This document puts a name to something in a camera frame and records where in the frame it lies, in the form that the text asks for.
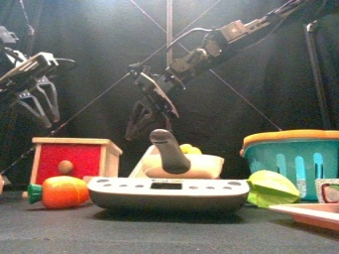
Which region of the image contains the wooden drawer with red front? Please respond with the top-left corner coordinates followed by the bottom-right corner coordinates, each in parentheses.
top-left (35, 144), bottom-right (103, 186)

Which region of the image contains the wooden drawer case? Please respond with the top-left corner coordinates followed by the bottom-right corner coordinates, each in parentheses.
top-left (29, 136), bottom-right (124, 187)

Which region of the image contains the yellow toy fruit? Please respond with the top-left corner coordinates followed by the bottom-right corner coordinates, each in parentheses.
top-left (179, 143), bottom-right (204, 156)

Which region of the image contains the beige rounded toy holder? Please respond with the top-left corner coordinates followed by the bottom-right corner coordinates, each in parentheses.
top-left (128, 144), bottom-right (227, 181)

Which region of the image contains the white and grey kitchen scale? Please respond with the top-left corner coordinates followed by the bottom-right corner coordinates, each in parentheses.
top-left (85, 177), bottom-right (252, 213)

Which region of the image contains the orange toy carrot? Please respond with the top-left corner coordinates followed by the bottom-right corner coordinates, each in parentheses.
top-left (27, 175), bottom-right (91, 210)

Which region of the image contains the teal basket with orange rim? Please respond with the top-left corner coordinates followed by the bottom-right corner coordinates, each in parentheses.
top-left (239, 129), bottom-right (339, 202)

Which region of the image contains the green toy lettuce leaf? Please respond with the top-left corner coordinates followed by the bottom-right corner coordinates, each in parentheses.
top-left (246, 170), bottom-right (302, 209)

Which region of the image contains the black metal stand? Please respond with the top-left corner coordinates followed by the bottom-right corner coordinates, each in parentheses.
top-left (303, 19), bottom-right (334, 131)

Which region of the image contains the white cup with red print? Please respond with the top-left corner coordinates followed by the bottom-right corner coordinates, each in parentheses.
top-left (314, 178), bottom-right (339, 204)

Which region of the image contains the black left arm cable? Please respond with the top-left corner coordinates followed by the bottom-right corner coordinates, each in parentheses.
top-left (53, 58), bottom-right (79, 76)

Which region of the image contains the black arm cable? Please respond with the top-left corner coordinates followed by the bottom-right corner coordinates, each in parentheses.
top-left (168, 27), bottom-right (215, 52)
top-left (53, 58), bottom-right (79, 76)

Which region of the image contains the thin diagonal frame wire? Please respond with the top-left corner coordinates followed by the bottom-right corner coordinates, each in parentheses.
top-left (0, 0), bottom-right (224, 176)
top-left (128, 0), bottom-right (283, 132)

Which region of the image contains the grey vertical frame pole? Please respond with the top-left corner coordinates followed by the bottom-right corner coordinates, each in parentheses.
top-left (165, 0), bottom-right (175, 68)

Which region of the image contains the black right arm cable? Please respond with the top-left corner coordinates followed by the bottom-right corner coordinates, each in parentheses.
top-left (168, 27), bottom-right (215, 52)

